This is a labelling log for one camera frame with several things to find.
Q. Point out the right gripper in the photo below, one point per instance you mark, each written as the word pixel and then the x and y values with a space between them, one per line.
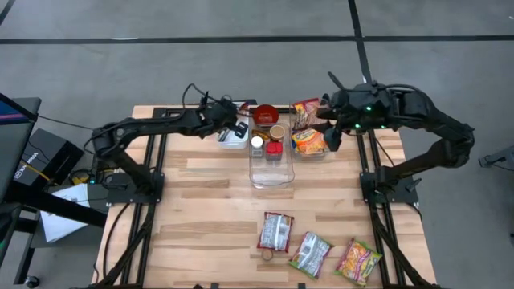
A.
pixel 343 112

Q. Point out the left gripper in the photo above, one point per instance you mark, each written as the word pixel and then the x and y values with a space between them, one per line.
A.
pixel 223 116

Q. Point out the red roast beef ramen packet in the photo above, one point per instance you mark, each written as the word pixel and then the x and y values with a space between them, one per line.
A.
pixel 307 112

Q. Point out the small orange foil packet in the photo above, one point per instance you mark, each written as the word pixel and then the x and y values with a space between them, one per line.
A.
pixel 261 135

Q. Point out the white-lid spice jar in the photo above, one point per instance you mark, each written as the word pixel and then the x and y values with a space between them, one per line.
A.
pixel 257 142

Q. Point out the orange ramen packet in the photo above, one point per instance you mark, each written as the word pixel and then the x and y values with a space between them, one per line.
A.
pixel 308 141

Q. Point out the tan-lid labelled jar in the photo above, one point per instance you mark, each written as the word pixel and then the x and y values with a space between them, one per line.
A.
pixel 277 132

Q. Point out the red spice container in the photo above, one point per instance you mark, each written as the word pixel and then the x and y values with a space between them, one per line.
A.
pixel 274 149

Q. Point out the small round wooden lid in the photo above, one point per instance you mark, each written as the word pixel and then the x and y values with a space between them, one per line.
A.
pixel 267 255

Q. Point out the pink yellow ramen packet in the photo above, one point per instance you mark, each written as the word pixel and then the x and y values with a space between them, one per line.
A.
pixel 357 261

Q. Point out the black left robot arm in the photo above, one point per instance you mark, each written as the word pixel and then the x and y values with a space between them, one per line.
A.
pixel 160 122

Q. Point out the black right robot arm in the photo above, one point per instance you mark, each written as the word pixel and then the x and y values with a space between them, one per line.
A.
pixel 441 120

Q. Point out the white plastic bin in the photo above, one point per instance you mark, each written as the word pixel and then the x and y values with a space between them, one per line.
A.
pixel 237 143

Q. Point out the red bowl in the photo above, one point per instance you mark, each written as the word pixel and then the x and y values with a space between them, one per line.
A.
pixel 266 115

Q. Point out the clear plastic bin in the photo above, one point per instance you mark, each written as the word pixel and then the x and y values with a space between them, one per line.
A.
pixel 299 156
pixel 271 174

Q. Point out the green-trimmed ramen packet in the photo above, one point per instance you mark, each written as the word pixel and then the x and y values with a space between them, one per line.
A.
pixel 310 255

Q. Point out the black equipment box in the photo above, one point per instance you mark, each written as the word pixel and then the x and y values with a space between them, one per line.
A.
pixel 48 156

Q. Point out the black monitor stand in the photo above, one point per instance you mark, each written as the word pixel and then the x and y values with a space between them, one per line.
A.
pixel 60 209

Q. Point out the white paper sheets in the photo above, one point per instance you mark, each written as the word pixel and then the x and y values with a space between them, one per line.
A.
pixel 60 216

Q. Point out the computer monitor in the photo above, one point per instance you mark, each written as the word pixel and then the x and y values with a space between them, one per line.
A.
pixel 12 152

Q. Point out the black caster wheel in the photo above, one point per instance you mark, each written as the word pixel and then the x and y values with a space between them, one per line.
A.
pixel 32 282

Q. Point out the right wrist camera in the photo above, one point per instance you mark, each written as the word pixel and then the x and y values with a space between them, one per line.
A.
pixel 332 140

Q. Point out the black aluminium table frame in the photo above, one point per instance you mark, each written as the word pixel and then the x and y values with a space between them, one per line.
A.
pixel 162 156

